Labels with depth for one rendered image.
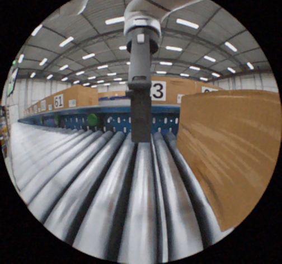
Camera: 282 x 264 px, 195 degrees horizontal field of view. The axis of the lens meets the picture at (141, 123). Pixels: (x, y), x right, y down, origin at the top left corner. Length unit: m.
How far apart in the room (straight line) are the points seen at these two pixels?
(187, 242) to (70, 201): 0.19
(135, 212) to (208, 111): 0.20
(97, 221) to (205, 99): 0.26
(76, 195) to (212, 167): 0.24
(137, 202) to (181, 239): 0.10
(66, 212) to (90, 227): 0.05
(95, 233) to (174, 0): 0.40
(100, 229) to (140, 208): 0.07
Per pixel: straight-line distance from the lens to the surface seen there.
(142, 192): 0.16
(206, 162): 0.17
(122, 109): 0.42
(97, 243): 0.16
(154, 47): 0.21
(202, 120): 0.17
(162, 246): 0.15
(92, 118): 0.49
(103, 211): 0.16
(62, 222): 0.19
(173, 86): 0.50
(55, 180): 0.24
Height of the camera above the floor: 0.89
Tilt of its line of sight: 14 degrees down
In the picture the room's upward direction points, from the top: straight up
